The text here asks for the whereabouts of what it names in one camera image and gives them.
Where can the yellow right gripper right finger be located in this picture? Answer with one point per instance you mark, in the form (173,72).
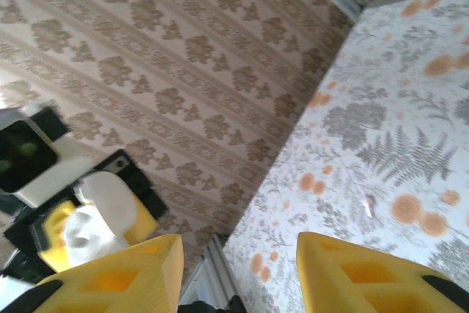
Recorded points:
(348,283)

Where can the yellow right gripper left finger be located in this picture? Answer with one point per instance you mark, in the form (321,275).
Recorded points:
(121,283)

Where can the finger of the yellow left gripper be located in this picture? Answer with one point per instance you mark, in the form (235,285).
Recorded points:
(143,223)
(55,225)

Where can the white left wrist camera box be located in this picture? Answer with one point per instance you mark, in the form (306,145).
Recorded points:
(69,166)

